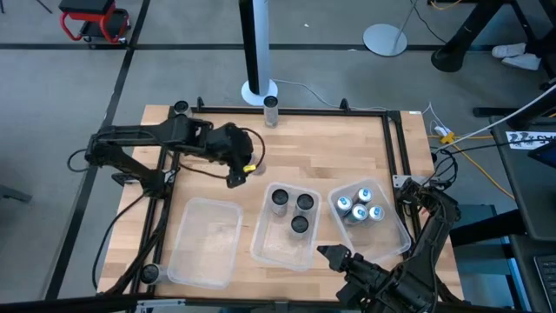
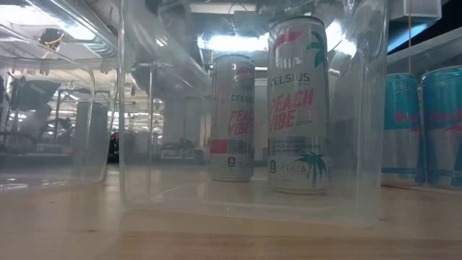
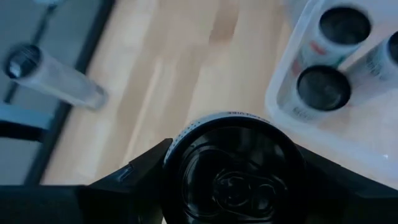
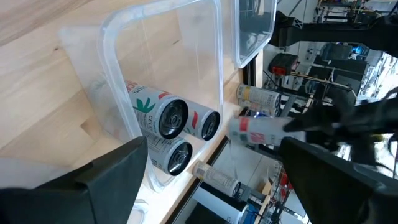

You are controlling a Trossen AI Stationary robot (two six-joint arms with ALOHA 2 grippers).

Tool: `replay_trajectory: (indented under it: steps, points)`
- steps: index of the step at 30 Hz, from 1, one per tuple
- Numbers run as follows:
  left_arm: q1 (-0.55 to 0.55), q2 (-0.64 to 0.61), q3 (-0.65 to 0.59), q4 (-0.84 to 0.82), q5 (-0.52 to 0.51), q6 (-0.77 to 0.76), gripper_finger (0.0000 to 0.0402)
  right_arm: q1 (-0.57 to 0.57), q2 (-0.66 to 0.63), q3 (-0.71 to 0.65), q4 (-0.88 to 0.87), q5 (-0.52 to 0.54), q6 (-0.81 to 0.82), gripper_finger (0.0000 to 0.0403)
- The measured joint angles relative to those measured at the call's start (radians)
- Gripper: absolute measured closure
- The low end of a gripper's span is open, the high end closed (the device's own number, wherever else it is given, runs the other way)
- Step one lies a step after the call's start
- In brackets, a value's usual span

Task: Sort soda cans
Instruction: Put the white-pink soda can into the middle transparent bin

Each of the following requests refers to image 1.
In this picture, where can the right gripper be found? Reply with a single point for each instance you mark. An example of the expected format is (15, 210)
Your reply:
(367, 278)

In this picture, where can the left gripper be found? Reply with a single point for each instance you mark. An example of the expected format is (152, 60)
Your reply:
(228, 145)

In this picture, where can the clear plastic bin with label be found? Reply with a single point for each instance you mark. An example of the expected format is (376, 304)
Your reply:
(278, 248)

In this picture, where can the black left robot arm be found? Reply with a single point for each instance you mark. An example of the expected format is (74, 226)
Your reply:
(130, 132)

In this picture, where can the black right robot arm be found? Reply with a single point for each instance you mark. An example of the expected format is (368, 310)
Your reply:
(434, 226)

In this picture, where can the black white tower round base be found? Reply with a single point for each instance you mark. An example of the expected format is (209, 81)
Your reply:
(249, 43)

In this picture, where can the black desk foot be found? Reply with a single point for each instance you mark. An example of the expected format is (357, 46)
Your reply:
(486, 228)

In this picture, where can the white power strip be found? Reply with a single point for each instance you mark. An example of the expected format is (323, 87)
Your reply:
(441, 130)

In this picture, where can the grey round stand base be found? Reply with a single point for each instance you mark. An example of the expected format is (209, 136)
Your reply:
(385, 40)

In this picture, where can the red black rolling stool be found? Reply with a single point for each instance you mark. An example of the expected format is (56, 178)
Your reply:
(93, 6)

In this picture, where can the dark grey desk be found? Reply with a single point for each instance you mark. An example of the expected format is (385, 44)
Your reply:
(538, 204)

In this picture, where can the black laptop keyboard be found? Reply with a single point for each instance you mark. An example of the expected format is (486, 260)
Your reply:
(548, 278)

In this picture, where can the grey metal leg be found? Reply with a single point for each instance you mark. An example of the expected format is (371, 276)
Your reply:
(15, 193)

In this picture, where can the white paper label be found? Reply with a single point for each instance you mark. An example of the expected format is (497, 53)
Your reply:
(527, 140)

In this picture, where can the dark blue tablet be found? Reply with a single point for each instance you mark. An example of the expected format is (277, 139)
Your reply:
(548, 154)

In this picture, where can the black desk leg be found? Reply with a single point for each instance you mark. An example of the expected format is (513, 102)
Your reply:
(456, 48)

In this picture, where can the person's white shoe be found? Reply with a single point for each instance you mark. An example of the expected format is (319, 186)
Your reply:
(521, 61)
(508, 50)

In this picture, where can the silver metal bracket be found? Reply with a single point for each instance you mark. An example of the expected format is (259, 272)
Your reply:
(168, 175)
(160, 303)
(401, 180)

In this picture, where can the black aluminium table frame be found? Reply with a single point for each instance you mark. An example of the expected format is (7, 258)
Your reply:
(313, 111)

